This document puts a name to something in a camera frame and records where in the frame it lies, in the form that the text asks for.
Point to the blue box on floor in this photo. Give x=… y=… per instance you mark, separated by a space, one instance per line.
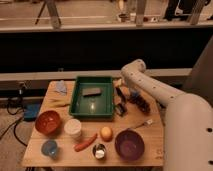
x=31 y=112

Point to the purple bowl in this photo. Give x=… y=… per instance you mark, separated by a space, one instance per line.
x=129 y=145

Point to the red bowl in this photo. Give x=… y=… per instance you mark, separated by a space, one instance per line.
x=48 y=122

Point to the blue cup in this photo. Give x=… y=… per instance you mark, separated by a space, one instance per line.
x=50 y=148

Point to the orange carrot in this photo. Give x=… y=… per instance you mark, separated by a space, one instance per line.
x=84 y=144

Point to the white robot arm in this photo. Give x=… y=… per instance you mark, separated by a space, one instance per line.
x=188 y=131

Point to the black peeler tool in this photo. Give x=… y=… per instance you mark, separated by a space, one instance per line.
x=120 y=107

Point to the grey sponge block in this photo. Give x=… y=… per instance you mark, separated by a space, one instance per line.
x=91 y=91

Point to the small steel cup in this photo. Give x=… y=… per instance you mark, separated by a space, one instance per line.
x=99 y=151

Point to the yellow banana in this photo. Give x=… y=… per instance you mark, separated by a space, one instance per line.
x=56 y=103

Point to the light blue cloth left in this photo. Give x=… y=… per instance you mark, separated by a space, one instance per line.
x=61 y=87

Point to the silver fork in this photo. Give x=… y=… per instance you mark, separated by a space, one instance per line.
x=145 y=123

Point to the green plastic tray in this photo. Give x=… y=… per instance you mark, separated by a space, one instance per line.
x=95 y=106

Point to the white paper cup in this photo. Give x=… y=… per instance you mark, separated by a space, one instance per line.
x=73 y=127

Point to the dark red grape bunch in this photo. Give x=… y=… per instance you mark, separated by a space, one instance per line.
x=141 y=103

